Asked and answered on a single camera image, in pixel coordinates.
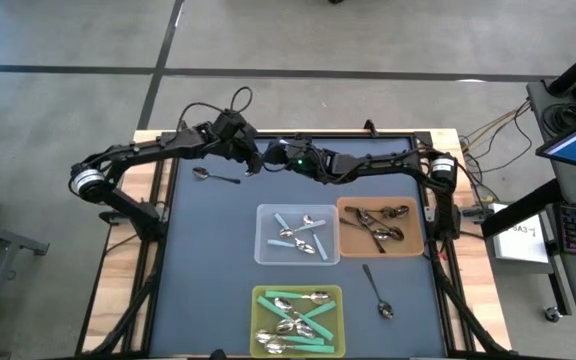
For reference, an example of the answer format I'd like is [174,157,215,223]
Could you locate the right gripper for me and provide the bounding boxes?
[261,142,338,182]

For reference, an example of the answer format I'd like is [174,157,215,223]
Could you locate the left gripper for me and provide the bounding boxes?
[215,130,265,177]

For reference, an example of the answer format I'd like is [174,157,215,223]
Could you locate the clear plastic bin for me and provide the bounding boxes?
[253,203,342,267]

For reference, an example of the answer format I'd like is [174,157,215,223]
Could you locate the wooden table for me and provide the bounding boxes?
[80,128,513,354]

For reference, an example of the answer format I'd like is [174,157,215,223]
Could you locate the blue-grey table mat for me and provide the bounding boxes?
[148,135,448,359]

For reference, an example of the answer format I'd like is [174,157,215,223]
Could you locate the yellow-green plastic bin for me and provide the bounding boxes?
[249,284,346,359]

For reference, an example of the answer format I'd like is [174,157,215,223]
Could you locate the brown wooden tray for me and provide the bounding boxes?
[336,195,426,259]

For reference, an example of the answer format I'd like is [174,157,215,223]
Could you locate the black diagonal stand bar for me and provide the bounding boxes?
[480,178,564,239]

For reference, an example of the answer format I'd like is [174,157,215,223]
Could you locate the white paper sheet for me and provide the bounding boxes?
[491,213,550,265]

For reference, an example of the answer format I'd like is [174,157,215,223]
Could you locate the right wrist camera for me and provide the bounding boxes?
[280,138,314,160]

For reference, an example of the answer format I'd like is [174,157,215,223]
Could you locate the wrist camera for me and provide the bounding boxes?
[280,138,314,160]
[211,110,250,141]

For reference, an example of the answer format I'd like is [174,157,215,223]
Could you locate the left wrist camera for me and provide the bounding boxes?
[211,110,250,141]

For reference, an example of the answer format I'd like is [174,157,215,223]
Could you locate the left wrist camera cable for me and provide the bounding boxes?
[176,85,254,132]

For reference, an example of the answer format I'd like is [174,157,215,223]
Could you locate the black aluminium table frame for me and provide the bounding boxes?
[74,129,515,359]

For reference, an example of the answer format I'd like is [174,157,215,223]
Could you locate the yellow and black cable bundle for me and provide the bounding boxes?
[459,98,533,174]

